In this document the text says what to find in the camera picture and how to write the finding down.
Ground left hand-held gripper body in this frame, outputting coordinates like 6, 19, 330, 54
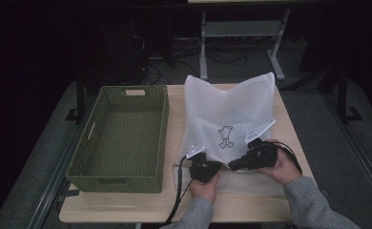
185, 144, 215, 184

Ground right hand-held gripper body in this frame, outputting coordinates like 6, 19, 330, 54
238, 118, 279, 172

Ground white mesh laundry bag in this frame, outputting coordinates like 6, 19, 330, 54
173, 71, 287, 197

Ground green woven basket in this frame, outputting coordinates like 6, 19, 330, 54
65, 84, 171, 195

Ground person's left hand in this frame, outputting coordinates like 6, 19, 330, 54
188, 173, 221, 205

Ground person's right hand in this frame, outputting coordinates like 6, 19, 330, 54
256, 138, 303, 186

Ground black metal stand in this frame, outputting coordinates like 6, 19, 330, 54
336, 62, 363, 124
65, 72, 87, 125

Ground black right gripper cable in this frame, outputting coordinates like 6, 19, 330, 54
270, 140, 303, 175

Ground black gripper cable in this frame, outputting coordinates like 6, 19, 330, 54
270, 140, 303, 175
164, 155, 196, 225

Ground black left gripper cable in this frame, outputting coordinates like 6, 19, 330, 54
164, 155, 196, 225

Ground metal floor rail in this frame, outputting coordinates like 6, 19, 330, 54
27, 103, 92, 229
320, 91, 372, 206

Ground black floor cables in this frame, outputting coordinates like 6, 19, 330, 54
133, 32, 250, 87

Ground metal rack frame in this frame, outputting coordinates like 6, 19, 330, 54
187, 0, 322, 82

